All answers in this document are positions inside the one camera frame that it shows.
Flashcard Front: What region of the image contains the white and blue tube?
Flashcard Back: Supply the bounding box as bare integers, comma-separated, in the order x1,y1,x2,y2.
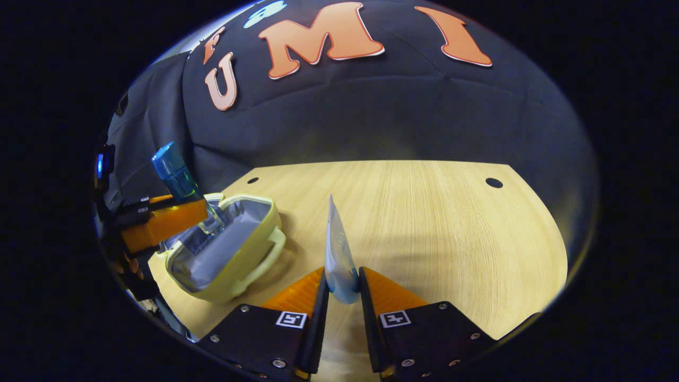
325,194,361,305

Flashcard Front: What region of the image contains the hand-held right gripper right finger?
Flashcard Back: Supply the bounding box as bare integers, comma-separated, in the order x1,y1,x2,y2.
359,266,499,381

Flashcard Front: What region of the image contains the blue capped clear bottle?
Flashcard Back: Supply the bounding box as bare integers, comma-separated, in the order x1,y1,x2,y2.
152,141,228,253

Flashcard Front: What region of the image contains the cream yellow suitcase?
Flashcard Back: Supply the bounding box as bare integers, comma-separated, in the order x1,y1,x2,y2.
156,193,287,304

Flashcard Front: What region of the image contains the black backdrop cloth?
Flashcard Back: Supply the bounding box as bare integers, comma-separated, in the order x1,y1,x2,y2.
103,0,600,261

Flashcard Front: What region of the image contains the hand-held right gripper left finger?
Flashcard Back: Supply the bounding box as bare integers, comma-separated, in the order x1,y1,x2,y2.
197,267,330,381

